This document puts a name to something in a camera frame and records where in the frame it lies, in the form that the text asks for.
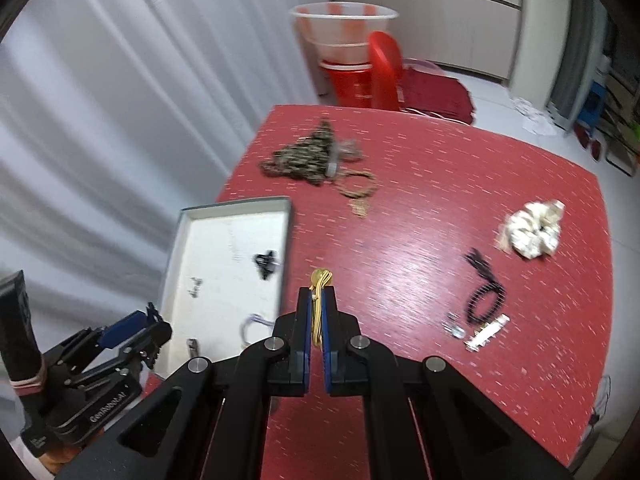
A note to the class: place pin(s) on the dark bow hair clip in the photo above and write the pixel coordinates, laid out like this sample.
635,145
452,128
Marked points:
265,262

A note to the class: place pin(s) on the red bucket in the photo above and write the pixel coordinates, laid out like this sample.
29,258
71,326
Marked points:
350,85

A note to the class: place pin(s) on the dark red cloth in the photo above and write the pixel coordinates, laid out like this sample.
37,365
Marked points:
435,95

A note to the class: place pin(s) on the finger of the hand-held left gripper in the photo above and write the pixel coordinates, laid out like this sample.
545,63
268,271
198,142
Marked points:
122,330
135,362

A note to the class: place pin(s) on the round silver earring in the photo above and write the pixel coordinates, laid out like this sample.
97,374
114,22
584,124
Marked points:
457,332

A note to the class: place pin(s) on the beige cabinet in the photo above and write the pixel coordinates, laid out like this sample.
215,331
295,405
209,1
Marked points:
440,15

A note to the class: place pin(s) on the clear hair claw clip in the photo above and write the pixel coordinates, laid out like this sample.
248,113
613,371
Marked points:
345,155

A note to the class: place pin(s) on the red slipper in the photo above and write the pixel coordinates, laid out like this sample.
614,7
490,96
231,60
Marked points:
583,136
599,149

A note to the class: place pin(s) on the grey curtain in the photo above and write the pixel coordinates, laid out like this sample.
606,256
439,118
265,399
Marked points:
575,60

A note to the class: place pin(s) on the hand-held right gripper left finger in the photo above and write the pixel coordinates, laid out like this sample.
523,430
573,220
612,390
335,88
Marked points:
302,330

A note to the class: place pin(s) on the silver star hair clip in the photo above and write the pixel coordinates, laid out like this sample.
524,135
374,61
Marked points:
487,332

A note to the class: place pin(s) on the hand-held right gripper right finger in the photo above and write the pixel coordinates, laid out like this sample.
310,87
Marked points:
327,330

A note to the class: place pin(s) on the thin black hair clip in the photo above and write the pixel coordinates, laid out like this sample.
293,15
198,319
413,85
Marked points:
479,264

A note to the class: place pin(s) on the leopard print scrunchie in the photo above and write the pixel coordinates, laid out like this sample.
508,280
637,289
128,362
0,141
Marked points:
300,157

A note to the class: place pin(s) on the blue stool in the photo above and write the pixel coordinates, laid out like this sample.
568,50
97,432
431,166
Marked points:
592,105

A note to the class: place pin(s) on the white dotted scrunchie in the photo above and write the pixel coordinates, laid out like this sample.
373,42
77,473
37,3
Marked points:
535,230

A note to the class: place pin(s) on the white cloth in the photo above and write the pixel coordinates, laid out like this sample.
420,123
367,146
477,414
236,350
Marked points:
535,117

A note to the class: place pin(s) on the beige hair pins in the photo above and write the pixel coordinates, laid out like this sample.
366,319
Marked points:
502,241

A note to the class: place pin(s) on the white cardboard tray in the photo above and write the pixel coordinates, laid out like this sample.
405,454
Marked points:
220,240

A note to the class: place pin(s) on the white curtain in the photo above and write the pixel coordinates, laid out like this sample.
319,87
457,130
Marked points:
125,85

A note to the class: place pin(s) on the white orange striped basin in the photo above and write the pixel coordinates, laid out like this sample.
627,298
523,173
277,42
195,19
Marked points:
345,30

